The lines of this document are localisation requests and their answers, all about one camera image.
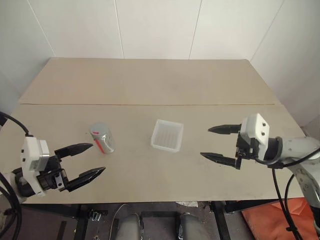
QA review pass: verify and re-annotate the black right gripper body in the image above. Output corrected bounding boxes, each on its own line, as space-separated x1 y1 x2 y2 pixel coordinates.
235 130 260 160

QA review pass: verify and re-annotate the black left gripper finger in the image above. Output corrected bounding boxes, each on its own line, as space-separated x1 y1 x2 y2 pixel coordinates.
54 142 94 161
66 166 107 193

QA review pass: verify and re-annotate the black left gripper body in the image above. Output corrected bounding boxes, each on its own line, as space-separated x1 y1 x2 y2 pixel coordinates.
36 154 70 193

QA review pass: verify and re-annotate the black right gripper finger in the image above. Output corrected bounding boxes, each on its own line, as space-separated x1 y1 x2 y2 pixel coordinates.
200 151 242 171
207 123 242 136

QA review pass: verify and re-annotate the silver bottle cap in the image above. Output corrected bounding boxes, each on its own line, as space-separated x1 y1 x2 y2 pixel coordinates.
88 121 109 137

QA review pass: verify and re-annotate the silver can with red label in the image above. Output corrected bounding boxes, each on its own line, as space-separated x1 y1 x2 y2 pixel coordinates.
88 121 117 156

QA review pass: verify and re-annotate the white plastic tray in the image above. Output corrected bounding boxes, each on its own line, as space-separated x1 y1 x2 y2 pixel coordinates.
150 118 185 154

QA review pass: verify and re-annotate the metal caster clamp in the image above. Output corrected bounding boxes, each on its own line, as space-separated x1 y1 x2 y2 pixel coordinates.
89 209 109 222

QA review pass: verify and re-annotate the crumpled silver foil scrap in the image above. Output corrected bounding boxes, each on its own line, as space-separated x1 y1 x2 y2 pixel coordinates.
175 200 200 208

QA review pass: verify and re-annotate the grey rounded robot leg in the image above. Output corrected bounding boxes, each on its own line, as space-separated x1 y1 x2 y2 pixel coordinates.
177 212 201 240
116 212 144 240

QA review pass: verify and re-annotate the orange cloth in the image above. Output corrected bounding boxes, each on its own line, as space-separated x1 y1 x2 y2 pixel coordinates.
240 196 320 240

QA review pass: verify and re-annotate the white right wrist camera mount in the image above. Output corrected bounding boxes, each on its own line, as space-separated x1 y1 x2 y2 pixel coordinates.
240 113 271 161

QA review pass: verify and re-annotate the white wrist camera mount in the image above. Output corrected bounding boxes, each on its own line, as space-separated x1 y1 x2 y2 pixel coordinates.
240 113 271 161
20 136 50 196

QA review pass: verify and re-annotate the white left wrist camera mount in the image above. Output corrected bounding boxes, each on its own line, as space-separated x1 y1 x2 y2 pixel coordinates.
20 136 50 196

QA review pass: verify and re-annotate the black metal table frame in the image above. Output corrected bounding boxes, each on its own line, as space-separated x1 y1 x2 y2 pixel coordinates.
21 199 285 240

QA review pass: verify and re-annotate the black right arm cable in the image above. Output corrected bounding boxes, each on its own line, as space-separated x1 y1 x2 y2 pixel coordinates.
254 146 320 240

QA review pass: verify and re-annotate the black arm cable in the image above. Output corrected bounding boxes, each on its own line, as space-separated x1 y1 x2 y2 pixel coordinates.
0 111 35 240
254 146 320 240

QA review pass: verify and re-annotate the thin white cable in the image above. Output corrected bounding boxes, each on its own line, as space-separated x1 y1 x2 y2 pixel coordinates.
110 203 130 240

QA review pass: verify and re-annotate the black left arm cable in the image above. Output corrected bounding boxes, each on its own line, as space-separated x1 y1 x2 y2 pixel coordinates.
0 111 35 240

